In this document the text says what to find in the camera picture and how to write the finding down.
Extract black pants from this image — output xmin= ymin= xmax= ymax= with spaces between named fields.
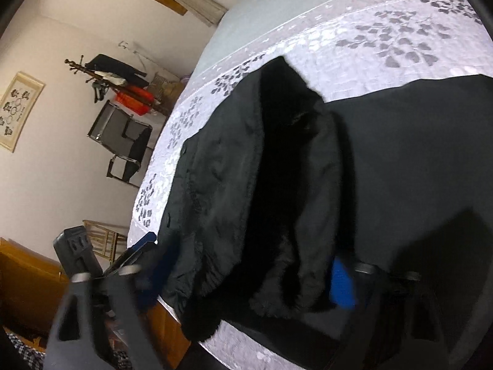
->
xmin=156 ymin=56 xmax=493 ymax=370

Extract framed wall picture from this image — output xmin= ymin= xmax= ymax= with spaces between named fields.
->
xmin=0 ymin=71 xmax=46 ymax=154

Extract black folding chair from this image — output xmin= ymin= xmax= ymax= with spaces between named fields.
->
xmin=88 ymin=100 xmax=153 ymax=189

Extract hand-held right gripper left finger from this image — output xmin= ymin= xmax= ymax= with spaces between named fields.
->
xmin=44 ymin=262 xmax=166 ymax=370

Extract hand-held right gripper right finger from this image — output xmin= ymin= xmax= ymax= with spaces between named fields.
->
xmin=330 ymin=256 xmax=450 ymax=370

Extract checkered cloth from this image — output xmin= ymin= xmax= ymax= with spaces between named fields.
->
xmin=0 ymin=326 xmax=49 ymax=370

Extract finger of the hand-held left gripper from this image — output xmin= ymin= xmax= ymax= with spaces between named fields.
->
xmin=102 ymin=232 xmax=158 ymax=276

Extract thin white stand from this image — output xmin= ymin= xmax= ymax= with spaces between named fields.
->
xmin=119 ymin=39 xmax=162 ymax=64

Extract bed with floral bedspread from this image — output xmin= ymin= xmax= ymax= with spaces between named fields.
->
xmin=127 ymin=0 xmax=493 ymax=370

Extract yellow wooden cabinet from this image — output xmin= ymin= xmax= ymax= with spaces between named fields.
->
xmin=0 ymin=238 xmax=72 ymax=340

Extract wicker basket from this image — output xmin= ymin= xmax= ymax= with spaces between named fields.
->
xmin=148 ymin=71 xmax=183 ymax=115

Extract wooden coat rack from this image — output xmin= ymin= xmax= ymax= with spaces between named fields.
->
xmin=65 ymin=57 xmax=170 ymax=117

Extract wooden bed with grey sheet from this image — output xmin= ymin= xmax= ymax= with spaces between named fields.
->
xmin=127 ymin=0 xmax=493 ymax=370

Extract light wooden stool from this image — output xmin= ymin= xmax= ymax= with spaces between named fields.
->
xmin=82 ymin=219 xmax=130 ymax=265

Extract red bag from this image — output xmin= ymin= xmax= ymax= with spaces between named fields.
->
xmin=115 ymin=88 xmax=153 ymax=117

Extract black hanging garment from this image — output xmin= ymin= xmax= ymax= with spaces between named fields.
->
xmin=85 ymin=54 xmax=148 ymax=81

